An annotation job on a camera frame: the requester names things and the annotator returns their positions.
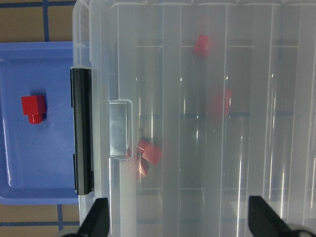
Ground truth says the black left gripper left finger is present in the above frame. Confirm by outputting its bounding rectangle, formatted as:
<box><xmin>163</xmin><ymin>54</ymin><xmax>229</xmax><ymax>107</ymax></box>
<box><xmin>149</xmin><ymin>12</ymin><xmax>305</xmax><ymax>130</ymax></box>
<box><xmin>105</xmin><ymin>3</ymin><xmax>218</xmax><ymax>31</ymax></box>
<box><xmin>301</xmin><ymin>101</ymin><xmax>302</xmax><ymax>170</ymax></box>
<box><xmin>77</xmin><ymin>197</ymin><xmax>109</xmax><ymax>237</ymax></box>

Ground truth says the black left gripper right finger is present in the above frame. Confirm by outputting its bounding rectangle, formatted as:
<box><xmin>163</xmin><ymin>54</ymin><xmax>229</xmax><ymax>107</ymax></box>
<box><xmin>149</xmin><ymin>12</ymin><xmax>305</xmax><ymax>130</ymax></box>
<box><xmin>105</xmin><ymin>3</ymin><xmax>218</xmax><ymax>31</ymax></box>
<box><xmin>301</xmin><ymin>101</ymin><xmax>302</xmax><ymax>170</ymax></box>
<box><xmin>248</xmin><ymin>196</ymin><xmax>304</xmax><ymax>237</ymax></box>

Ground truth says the clear plastic box lid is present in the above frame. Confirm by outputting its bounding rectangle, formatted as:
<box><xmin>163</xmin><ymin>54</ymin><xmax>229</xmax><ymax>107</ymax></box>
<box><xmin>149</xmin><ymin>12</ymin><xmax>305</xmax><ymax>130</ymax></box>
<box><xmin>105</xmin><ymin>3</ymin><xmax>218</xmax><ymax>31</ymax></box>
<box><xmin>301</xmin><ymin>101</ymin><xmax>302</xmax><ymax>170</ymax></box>
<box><xmin>100</xmin><ymin>0</ymin><xmax>316</xmax><ymax>237</ymax></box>

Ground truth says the clear plastic storage box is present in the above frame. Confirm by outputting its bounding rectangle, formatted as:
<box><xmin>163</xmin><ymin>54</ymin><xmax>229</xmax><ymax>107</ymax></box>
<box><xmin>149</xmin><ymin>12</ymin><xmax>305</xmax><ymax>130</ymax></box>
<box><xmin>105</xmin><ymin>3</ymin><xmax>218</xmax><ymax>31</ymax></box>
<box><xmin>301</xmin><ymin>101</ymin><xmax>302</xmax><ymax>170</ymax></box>
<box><xmin>72</xmin><ymin>0</ymin><xmax>112</xmax><ymax>232</ymax></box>

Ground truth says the black box latch handle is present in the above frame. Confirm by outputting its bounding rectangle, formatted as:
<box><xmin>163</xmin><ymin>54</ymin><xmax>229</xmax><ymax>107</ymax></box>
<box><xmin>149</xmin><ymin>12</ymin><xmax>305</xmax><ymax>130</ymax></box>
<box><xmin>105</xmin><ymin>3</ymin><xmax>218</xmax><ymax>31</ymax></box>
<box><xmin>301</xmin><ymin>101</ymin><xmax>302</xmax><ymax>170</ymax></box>
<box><xmin>70</xmin><ymin>67</ymin><xmax>94</xmax><ymax>195</ymax></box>

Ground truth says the red block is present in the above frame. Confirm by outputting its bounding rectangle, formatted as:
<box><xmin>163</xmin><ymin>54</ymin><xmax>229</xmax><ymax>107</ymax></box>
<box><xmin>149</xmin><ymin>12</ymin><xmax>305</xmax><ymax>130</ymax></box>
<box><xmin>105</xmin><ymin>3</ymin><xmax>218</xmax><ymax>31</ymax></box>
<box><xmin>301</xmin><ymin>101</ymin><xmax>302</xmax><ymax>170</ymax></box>
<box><xmin>142</xmin><ymin>144</ymin><xmax>162</xmax><ymax>165</ymax></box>
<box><xmin>137</xmin><ymin>139</ymin><xmax>149</xmax><ymax>179</ymax></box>
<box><xmin>193</xmin><ymin>35</ymin><xmax>210</xmax><ymax>58</ymax></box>
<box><xmin>21</xmin><ymin>95</ymin><xmax>46</xmax><ymax>124</ymax></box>
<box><xmin>206</xmin><ymin>88</ymin><xmax>232</xmax><ymax>119</ymax></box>

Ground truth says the blue plastic tray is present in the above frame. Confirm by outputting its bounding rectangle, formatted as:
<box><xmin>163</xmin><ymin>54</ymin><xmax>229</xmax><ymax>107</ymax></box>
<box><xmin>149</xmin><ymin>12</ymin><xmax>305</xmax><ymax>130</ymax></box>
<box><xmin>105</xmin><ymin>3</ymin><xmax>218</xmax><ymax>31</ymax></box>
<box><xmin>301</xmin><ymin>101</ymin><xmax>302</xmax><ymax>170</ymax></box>
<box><xmin>0</xmin><ymin>41</ymin><xmax>79</xmax><ymax>205</ymax></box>

